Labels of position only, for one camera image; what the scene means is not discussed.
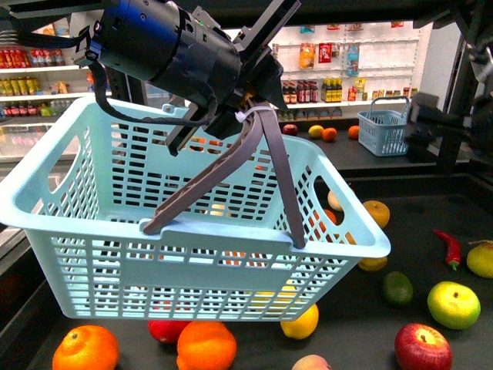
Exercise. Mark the bright green apple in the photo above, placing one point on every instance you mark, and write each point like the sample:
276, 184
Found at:
453, 305

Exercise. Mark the shiny red apple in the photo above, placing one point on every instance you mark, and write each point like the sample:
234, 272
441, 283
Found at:
418, 346

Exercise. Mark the small blue shopping basket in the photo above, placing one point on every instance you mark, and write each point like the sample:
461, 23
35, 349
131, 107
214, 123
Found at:
381, 131

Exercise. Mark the white grocery shelf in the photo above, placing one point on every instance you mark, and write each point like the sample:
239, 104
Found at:
38, 73
330, 71

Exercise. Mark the black metal shelf rack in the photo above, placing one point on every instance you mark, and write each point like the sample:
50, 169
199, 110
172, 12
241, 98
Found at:
357, 328

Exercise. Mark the orange near tray centre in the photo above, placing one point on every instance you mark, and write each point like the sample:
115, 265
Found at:
316, 222

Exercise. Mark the light teal shopping basket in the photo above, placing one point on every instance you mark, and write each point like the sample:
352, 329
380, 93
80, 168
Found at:
85, 191

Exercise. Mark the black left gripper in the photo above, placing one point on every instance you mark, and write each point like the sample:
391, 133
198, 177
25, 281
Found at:
260, 73

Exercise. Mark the yellow green pear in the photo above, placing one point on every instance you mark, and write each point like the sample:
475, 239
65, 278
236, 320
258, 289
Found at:
479, 258

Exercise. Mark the green avocado right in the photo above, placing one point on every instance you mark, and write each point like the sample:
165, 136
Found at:
397, 289

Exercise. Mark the white grocery shelf left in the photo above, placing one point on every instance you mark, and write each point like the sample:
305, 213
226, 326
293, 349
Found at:
38, 73

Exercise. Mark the yellow apple rear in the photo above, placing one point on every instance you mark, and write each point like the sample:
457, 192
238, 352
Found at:
378, 211

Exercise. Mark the pink white peach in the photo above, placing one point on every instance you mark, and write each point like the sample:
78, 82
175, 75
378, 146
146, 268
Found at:
311, 362

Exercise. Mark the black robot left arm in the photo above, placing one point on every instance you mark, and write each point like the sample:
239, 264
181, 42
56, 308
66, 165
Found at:
185, 53

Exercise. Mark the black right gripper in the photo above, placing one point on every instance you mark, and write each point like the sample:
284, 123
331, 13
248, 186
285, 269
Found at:
426, 122

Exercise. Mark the red chili pepper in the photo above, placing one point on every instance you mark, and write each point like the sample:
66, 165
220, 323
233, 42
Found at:
453, 254

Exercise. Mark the red fruit front left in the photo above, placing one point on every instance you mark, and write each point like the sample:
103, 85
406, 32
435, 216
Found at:
166, 332

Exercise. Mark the white pear with stem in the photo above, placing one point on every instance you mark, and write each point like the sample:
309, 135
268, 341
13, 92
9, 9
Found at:
334, 202

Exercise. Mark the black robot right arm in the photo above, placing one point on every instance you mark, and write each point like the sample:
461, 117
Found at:
468, 116

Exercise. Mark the yellow lemon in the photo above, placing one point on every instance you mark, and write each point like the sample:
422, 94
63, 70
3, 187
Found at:
304, 326
370, 264

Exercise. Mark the large orange front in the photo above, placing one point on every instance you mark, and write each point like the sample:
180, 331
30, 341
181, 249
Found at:
206, 345

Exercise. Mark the white grocery shelf right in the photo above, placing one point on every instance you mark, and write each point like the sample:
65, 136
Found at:
330, 71

